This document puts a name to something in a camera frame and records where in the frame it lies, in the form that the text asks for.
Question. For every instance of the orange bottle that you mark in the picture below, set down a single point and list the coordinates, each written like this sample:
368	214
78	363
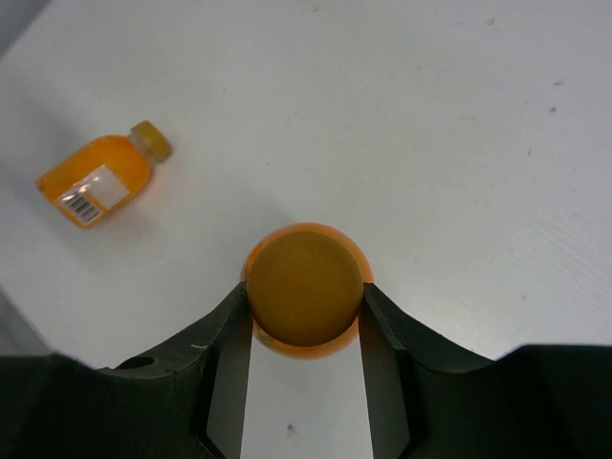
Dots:
304	286
104	174

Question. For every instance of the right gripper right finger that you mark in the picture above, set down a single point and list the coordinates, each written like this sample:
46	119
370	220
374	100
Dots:
428	397

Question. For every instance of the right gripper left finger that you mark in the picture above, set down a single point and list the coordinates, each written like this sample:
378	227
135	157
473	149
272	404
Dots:
184	398

